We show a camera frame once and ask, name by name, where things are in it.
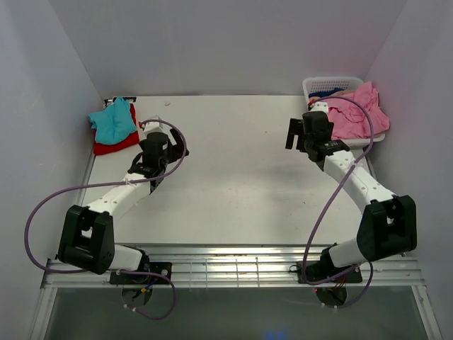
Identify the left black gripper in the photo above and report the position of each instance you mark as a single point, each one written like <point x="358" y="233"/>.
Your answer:
<point x="175" y="151"/>

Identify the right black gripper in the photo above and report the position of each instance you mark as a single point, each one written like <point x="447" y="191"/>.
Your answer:
<point x="296" y="127"/>

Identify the pink t shirt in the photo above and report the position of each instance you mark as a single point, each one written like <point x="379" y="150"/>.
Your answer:
<point x="349" y="120"/>

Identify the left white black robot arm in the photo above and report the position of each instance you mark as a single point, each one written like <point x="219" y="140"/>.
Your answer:
<point x="88" y="238"/>

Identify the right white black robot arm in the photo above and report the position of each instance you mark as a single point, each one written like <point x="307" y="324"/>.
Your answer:
<point x="388" y="224"/>

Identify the blue t shirt in basket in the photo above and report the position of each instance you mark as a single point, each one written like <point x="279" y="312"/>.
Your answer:
<point x="322" y="94"/>

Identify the white plastic basket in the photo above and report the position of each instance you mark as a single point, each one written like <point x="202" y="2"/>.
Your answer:
<point x="322" y="83"/>

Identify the teal folded t shirt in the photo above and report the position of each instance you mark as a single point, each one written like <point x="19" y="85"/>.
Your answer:
<point x="114" y="124"/>

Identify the beige t shirt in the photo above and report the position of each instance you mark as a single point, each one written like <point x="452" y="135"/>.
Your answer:
<point x="344" y="92"/>

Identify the red folded t shirt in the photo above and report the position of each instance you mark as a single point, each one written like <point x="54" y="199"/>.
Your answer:
<point x="133" y="139"/>

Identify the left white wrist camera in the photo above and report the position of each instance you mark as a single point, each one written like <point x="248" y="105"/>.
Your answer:
<point x="150" y="125"/>

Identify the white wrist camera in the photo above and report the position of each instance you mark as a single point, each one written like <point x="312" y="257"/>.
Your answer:
<point x="150" y="125"/>
<point x="319" y="106"/>

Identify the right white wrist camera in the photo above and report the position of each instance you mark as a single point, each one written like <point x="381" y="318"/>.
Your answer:
<point x="319" y="106"/>

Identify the aluminium frame rail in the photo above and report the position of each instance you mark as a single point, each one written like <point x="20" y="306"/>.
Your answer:
<point x="265" y="267"/>

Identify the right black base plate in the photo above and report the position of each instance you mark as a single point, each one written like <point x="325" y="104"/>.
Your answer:
<point x="314" y="273"/>

